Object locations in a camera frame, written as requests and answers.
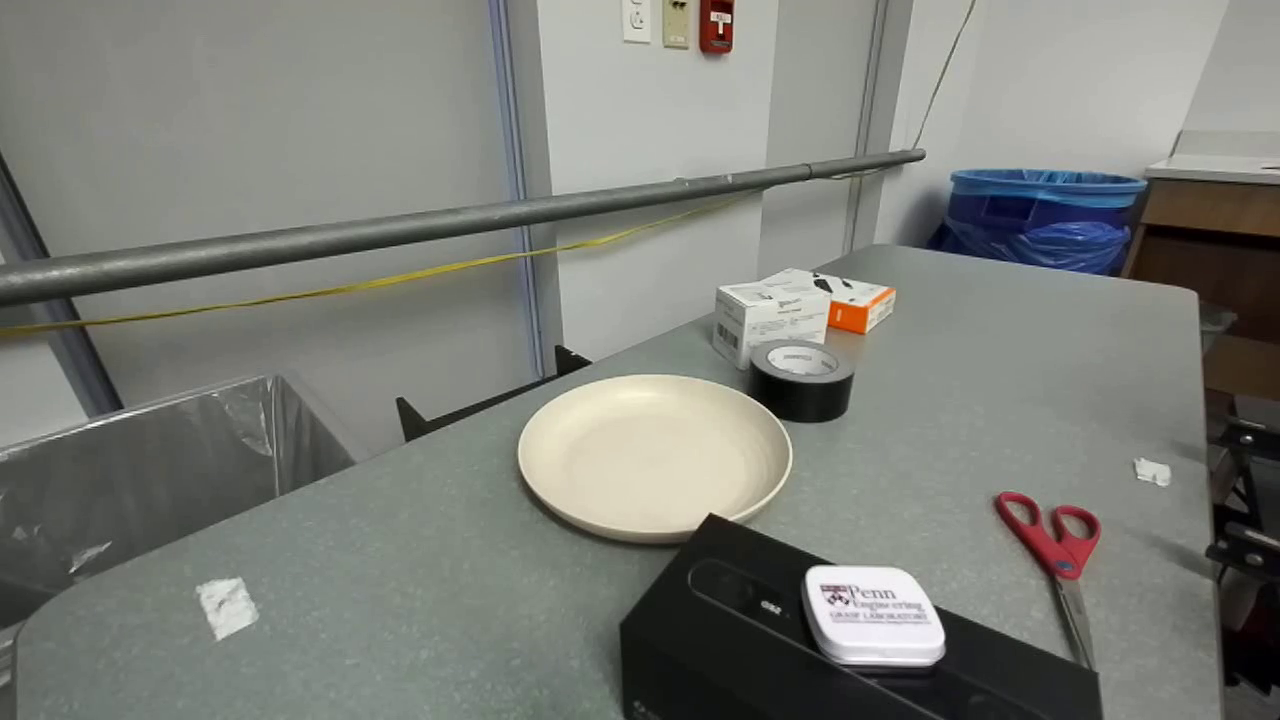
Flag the black masking tape roll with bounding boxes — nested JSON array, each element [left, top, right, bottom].
[[743, 337, 858, 428]]

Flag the white round plate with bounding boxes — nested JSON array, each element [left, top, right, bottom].
[[514, 373, 797, 548]]

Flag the white cardboard box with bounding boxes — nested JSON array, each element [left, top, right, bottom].
[[712, 267, 836, 366]]

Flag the orange and white product box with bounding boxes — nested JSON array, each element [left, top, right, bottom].
[[812, 267, 899, 341]]

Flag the black rectangular box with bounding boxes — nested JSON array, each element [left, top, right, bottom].
[[616, 510, 1108, 720]]

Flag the white square tin with label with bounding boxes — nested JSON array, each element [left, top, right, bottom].
[[799, 561, 953, 673]]

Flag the red fire alarm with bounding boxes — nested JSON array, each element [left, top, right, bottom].
[[697, 0, 740, 60]]

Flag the blue lined trash bin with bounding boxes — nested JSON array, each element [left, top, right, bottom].
[[929, 165, 1147, 279]]

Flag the grey bin with clear liner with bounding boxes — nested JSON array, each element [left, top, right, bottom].
[[0, 373, 361, 633]]

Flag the wooden cabinet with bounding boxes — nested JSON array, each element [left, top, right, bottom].
[[1124, 155, 1280, 404]]

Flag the grey diagonal strut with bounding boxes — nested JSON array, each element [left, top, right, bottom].
[[0, 155, 129, 420]]

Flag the black equipment cart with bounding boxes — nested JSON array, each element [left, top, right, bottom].
[[1204, 413, 1280, 696]]

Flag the grey metal pipe rail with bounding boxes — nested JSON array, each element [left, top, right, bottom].
[[0, 144, 929, 311]]

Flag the yellow cable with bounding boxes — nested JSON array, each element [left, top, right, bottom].
[[0, 197, 752, 344]]

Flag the beige wall plate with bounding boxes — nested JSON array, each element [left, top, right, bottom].
[[662, 0, 697, 56]]

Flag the red handled scissors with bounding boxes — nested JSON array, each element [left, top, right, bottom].
[[994, 489, 1105, 673]]

